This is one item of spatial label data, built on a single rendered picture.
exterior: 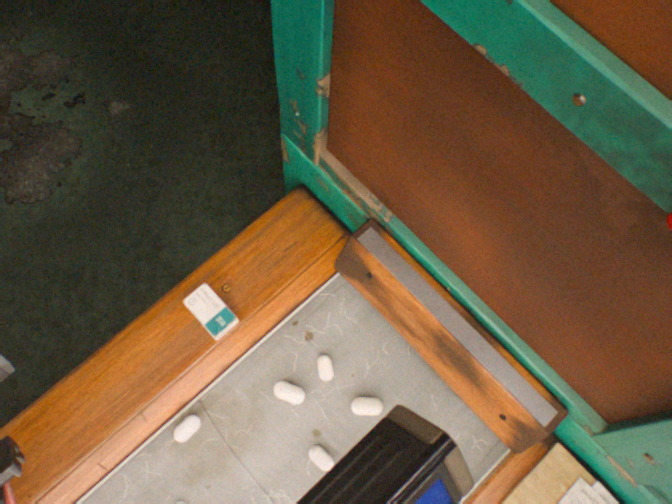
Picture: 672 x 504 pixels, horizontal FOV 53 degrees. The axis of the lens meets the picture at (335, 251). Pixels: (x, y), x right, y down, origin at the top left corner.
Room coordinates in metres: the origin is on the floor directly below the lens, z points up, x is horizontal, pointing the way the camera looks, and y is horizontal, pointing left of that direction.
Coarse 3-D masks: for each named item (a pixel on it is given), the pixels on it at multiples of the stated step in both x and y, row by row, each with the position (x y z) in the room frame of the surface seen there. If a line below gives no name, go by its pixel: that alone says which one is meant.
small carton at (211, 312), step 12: (204, 288) 0.22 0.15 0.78; (192, 300) 0.20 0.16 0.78; (204, 300) 0.20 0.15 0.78; (216, 300) 0.20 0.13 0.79; (192, 312) 0.19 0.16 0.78; (204, 312) 0.19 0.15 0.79; (216, 312) 0.19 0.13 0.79; (228, 312) 0.19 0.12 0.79; (204, 324) 0.17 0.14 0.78; (216, 324) 0.17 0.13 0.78; (228, 324) 0.18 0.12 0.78; (216, 336) 0.16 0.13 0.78
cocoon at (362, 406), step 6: (354, 402) 0.11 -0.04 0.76; (360, 402) 0.11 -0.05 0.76; (366, 402) 0.11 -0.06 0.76; (372, 402) 0.11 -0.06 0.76; (378, 402) 0.11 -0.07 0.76; (354, 408) 0.10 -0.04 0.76; (360, 408) 0.10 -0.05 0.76; (366, 408) 0.10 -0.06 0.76; (372, 408) 0.10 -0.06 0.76; (378, 408) 0.10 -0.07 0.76; (360, 414) 0.09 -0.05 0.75; (366, 414) 0.09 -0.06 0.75; (372, 414) 0.09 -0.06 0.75
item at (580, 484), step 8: (576, 488) 0.04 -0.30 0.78; (584, 488) 0.04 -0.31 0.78; (592, 488) 0.04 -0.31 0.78; (600, 488) 0.04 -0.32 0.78; (568, 496) 0.03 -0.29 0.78; (576, 496) 0.03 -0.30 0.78; (584, 496) 0.03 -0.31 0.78; (592, 496) 0.03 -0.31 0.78; (600, 496) 0.03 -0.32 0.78; (608, 496) 0.03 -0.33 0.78
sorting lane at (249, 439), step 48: (336, 288) 0.25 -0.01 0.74; (288, 336) 0.18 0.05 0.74; (336, 336) 0.19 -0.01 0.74; (384, 336) 0.19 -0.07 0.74; (240, 384) 0.11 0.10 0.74; (336, 384) 0.13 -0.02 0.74; (384, 384) 0.13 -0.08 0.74; (432, 384) 0.14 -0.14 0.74; (240, 432) 0.06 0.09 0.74; (288, 432) 0.06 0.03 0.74; (336, 432) 0.07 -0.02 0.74; (480, 432) 0.09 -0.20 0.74; (144, 480) -0.01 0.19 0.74; (192, 480) 0.00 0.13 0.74; (240, 480) 0.01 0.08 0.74; (288, 480) 0.01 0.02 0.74; (480, 480) 0.04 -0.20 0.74
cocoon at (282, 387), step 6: (276, 384) 0.12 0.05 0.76; (282, 384) 0.12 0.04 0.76; (288, 384) 0.12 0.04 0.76; (276, 390) 0.11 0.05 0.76; (282, 390) 0.11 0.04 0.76; (288, 390) 0.11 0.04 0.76; (294, 390) 0.11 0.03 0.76; (300, 390) 0.11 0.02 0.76; (282, 396) 0.10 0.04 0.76; (288, 396) 0.10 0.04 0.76; (294, 396) 0.10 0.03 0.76; (300, 396) 0.11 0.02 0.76; (294, 402) 0.10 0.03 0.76; (300, 402) 0.10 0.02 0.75
